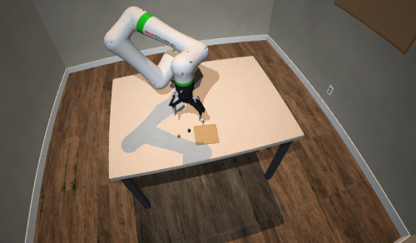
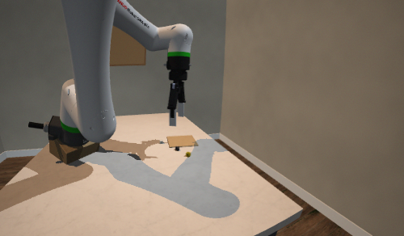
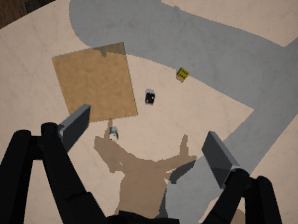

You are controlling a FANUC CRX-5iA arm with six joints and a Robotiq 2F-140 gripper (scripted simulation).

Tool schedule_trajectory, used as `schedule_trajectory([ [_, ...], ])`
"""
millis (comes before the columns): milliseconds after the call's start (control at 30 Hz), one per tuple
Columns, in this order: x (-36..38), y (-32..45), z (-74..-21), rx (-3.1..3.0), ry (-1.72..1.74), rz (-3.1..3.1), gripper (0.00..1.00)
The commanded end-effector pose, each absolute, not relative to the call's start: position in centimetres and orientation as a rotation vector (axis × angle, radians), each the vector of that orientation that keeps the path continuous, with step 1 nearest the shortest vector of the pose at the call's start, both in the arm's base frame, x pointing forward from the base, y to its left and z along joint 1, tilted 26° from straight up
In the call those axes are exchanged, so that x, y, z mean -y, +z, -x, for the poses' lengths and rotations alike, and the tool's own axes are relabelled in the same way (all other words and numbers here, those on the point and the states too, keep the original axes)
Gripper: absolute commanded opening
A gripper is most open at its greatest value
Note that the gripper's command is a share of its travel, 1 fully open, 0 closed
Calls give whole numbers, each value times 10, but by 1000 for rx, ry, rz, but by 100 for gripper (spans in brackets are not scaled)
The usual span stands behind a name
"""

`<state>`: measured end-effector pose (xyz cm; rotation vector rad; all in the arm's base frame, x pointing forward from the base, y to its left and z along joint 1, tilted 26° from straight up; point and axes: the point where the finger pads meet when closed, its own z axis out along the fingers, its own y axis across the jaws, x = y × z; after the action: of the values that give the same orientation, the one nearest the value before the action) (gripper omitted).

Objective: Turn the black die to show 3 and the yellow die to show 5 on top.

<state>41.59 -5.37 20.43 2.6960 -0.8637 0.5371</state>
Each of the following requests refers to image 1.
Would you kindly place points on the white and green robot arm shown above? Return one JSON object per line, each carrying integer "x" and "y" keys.
{"x": 118, "y": 41}

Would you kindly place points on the brown square mat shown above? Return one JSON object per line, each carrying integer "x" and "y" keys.
{"x": 206, "y": 134}

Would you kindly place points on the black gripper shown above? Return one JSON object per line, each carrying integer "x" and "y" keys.
{"x": 187, "y": 98}

